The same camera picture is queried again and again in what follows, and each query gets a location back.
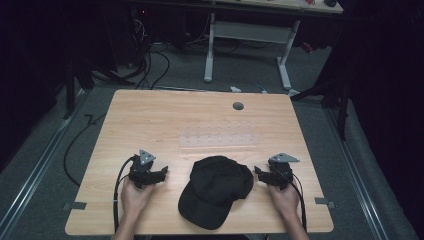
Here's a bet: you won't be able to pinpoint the person's left hand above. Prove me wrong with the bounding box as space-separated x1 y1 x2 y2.
120 178 157 218

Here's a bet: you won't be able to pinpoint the person's right hand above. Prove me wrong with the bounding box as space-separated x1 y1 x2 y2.
267 182 301 219

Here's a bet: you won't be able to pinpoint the clear plastic sheet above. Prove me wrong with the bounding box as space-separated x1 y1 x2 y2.
178 119 262 150

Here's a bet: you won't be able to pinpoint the white-framed background desk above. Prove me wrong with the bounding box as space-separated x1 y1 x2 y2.
131 0 345 92

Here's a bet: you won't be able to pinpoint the black floor cable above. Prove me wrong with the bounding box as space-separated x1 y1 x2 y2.
62 113 108 188

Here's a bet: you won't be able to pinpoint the bundle of black floor cables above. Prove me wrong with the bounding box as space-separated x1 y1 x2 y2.
128 41 172 91

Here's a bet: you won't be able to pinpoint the metal floor rail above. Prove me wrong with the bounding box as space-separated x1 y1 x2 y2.
0 88 93 239
323 106 391 240

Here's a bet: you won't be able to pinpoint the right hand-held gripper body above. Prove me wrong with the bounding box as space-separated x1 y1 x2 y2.
266 152 301 191

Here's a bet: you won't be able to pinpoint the black stand legs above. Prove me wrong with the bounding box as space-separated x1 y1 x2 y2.
62 54 136 120
291 71 353 142

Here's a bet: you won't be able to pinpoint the grey tape strip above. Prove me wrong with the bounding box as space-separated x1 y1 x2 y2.
313 196 337 210
62 201 88 212

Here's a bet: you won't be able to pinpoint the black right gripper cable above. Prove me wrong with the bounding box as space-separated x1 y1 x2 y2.
273 164 308 233

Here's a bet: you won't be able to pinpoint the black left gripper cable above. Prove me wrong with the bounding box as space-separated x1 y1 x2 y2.
112 155 138 234

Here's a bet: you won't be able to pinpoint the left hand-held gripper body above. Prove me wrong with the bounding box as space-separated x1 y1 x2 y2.
128 149 157 190

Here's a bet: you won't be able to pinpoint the black baseball cap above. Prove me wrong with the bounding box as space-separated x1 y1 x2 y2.
177 155 255 231

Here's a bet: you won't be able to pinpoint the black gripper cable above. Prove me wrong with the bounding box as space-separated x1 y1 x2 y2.
112 155 138 234
273 164 308 233

